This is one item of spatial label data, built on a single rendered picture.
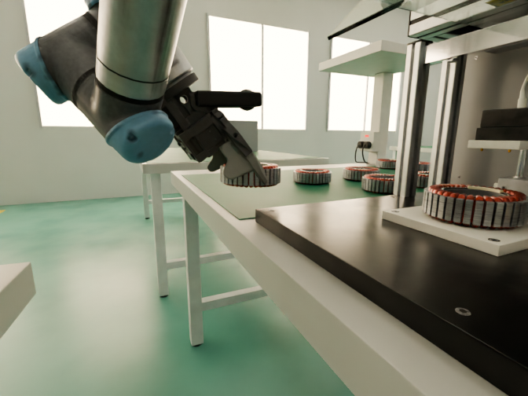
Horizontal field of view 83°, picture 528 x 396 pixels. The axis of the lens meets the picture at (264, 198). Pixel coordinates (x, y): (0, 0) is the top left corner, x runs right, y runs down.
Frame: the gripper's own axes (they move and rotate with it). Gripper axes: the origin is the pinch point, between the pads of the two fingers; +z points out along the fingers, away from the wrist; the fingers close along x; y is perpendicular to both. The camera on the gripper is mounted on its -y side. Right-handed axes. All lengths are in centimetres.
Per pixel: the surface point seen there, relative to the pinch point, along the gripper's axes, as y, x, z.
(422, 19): -39.7, 9.4, -5.9
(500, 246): -7.4, 35.7, 9.4
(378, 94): -86, -59, 28
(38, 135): 97, -420, -80
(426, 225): -7.2, 27.7, 9.4
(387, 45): -73, -31, 5
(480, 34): -35.7, 20.5, -1.6
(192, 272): 28, -62, 37
